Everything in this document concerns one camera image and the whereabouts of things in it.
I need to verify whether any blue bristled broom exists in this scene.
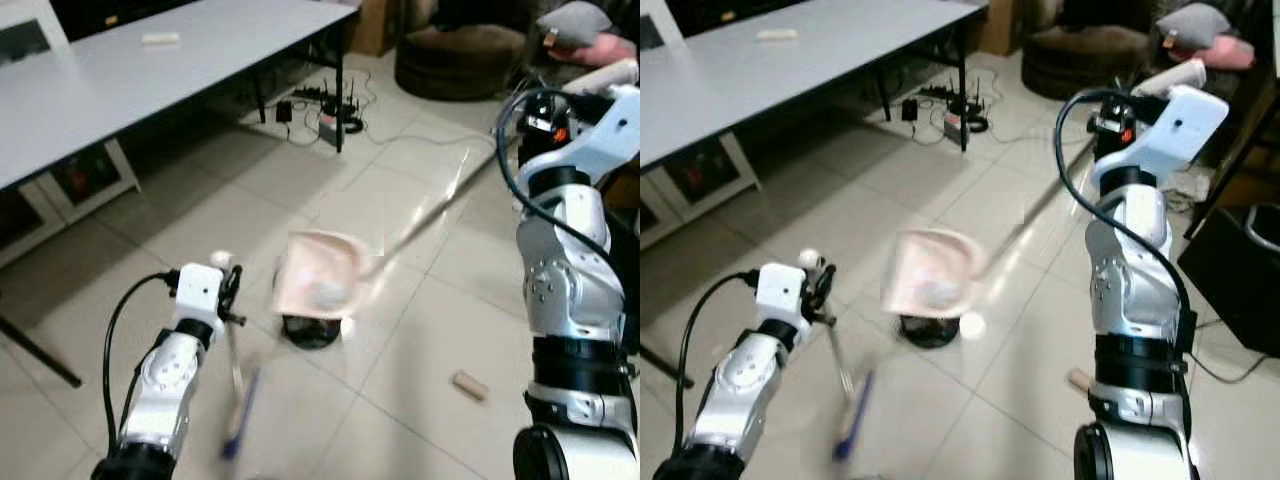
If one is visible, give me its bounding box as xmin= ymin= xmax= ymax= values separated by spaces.
xmin=798 ymin=250 xmax=879 ymax=463
xmin=210 ymin=250 xmax=263 ymax=463

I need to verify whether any pink long-handled dustpan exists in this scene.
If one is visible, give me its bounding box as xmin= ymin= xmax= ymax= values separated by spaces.
xmin=880 ymin=58 xmax=1209 ymax=321
xmin=272 ymin=58 xmax=641 ymax=323

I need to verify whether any black round floor object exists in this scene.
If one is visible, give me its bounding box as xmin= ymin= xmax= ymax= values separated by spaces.
xmin=900 ymin=315 xmax=961 ymax=349
xmin=283 ymin=315 xmax=343 ymax=351

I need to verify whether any brown round pouf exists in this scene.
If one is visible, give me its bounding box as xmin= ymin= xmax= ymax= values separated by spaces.
xmin=1020 ymin=25 xmax=1151 ymax=101
xmin=394 ymin=25 xmax=531 ymax=101

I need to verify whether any pink cushion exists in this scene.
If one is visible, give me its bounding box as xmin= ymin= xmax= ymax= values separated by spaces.
xmin=555 ymin=33 xmax=639 ymax=69
xmin=1175 ymin=38 xmax=1256 ymax=71

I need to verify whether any dark wooden furniture leg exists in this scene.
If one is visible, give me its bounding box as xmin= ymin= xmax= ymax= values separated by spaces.
xmin=1188 ymin=55 xmax=1280 ymax=239

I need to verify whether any white glass-door cabinet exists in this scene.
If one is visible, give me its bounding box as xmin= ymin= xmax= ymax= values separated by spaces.
xmin=0 ymin=138 xmax=141 ymax=269
xmin=640 ymin=133 xmax=761 ymax=251

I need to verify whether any brown cardboard box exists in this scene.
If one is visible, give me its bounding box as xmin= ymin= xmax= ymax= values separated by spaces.
xmin=978 ymin=0 xmax=1023 ymax=56
xmin=348 ymin=0 xmax=399 ymax=57

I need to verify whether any white framed panel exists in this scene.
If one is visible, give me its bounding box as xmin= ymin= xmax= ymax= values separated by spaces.
xmin=640 ymin=0 xmax=686 ymax=49
xmin=0 ymin=0 xmax=71 ymax=69

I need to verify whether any grey folding table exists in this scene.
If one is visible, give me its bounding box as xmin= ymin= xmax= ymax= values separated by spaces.
xmin=0 ymin=0 xmax=363 ymax=389
xmin=640 ymin=0 xmax=991 ymax=389

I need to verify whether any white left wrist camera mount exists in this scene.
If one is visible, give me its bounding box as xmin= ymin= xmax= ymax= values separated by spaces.
xmin=176 ymin=264 xmax=225 ymax=323
xmin=755 ymin=262 xmax=807 ymax=323

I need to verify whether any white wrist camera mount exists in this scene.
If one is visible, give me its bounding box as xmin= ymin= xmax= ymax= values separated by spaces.
xmin=176 ymin=264 xmax=225 ymax=323
xmin=518 ymin=85 xmax=641 ymax=193
xmin=1090 ymin=85 xmax=1229 ymax=193
xmin=755 ymin=262 xmax=807 ymax=323

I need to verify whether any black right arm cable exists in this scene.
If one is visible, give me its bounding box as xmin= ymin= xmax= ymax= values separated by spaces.
xmin=1055 ymin=88 xmax=1199 ymax=351
xmin=495 ymin=88 xmax=626 ymax=331

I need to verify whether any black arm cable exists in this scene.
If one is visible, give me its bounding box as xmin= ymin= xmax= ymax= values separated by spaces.
xmin=102 ymin=270 xmax=181 ymax=451
xmin=677 ymin=270 xmax=759 ymax=451
xmin=495 ymin=88 xmax=626 ymax=331
xmin=1055 ymin=88 xmax=1199 ymax=351

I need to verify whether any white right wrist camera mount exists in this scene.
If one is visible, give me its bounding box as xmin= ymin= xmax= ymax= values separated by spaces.
xmin=1090 ymin=85 xmax=1229 ymax=193
xmin=518 ymin=85 xmax=641 ymax=193

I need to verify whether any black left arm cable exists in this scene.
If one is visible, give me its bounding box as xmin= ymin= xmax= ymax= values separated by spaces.
xmin=677 ymin=270 xmax=759 ymax=451
xmin=102 ymin=270 xmax=181 ymax=451

